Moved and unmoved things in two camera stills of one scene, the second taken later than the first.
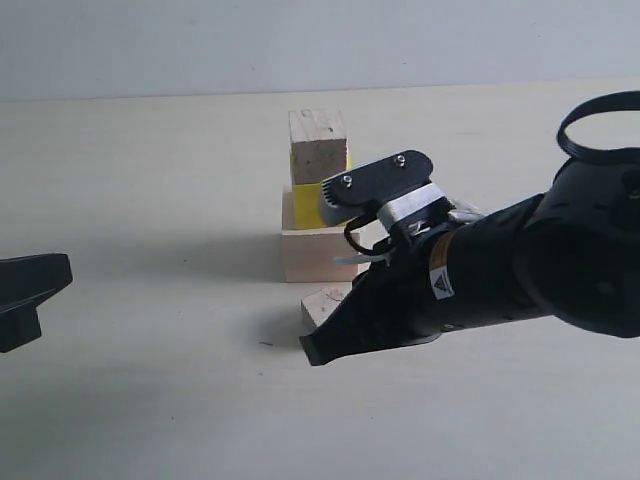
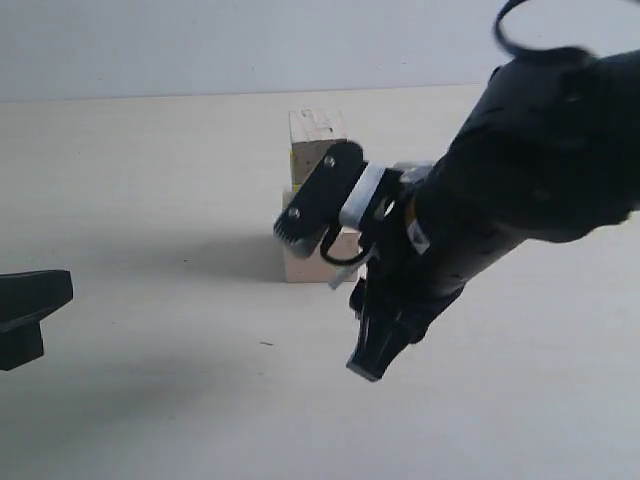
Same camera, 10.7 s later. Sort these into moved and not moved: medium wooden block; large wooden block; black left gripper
Moved: black left gripper
Not moved: large wooden block; medium wooden block
